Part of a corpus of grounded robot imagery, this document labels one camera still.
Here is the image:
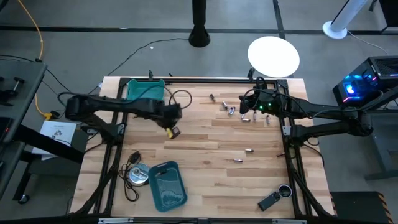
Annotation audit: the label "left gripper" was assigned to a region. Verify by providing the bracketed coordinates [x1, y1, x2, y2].
[155, 103, 183, 139]

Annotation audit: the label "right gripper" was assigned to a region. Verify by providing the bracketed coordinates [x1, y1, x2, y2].
[238, 88, 282, 114]

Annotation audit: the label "teal plastic bin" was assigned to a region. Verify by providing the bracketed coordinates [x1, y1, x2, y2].
[125, 78, 166, 101]
[147, 160, 188, 213]

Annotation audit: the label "black handheld device round lens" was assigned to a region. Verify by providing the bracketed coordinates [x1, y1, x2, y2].
[257, 184, 294, 212]

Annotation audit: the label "round silver metal device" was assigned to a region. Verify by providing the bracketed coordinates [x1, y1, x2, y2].
[127, 162, 152, 187]

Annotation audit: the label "white round disc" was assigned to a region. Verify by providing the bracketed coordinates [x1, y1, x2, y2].
[247, 36, 301, 78]

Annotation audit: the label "black pole with base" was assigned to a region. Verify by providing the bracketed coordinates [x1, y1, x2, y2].
[188, 0, 211, 48]

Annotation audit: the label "white printed booklet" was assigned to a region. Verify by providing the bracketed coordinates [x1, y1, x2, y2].
[32, 120, 78, 161]

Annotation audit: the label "white tower fan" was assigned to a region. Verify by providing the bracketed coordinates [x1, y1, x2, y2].
[322, 0, 369, 40]

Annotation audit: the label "black desk support beam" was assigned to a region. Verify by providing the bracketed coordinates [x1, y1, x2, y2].
[12, 124, 85, 164]

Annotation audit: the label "grey metal stand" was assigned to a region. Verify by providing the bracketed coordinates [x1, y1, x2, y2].
[362, 90, 398, 181]

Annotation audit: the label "black computer with lights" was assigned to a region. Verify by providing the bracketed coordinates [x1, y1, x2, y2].
[332, 55, 398, 108]

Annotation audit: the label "black mat hazard stripes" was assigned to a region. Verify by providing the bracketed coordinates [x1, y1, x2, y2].
[330, 191, 394, 224]

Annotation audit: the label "grey side desk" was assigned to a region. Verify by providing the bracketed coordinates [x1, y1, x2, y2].
[0, 60, 48, 144]

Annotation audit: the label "black knob tool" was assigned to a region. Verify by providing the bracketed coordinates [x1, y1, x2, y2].
[12, 77, 25, 93]

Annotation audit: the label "black furniture corner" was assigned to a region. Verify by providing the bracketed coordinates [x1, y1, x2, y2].
[369, 0, 398, 34]

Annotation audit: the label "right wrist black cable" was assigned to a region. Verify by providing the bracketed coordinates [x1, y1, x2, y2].
[242, 76, 268, 110]

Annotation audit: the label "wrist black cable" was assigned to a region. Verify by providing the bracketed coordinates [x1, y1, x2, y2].
[164, 88, 193, 110]
[242, 76, 268, 110]

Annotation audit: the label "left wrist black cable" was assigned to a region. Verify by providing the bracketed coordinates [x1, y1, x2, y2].
[164, 88, 193, 110]

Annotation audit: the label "black aluminium table frame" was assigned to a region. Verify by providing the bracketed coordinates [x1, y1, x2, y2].
[70, 76, 335, 218]

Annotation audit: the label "thin black device cable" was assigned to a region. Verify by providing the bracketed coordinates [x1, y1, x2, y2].
[117, 151, 141, 202]

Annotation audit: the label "long black floor cable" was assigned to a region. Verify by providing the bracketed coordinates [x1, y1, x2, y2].
[88, 37, 190, 94]

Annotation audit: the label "silver table edge bracket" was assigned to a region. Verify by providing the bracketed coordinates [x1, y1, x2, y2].
[272, 219, 308, 224]
[98, 217, 134, 224]

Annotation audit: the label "yellow extension cable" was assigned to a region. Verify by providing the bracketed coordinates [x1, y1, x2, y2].
[17, 0, 53, 121]

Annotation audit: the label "white floor cable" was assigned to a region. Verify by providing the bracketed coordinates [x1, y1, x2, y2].
[346, 30, 389, 55]

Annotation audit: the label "thin black floor cable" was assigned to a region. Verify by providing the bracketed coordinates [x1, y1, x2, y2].
[0, 54, 74, 94]

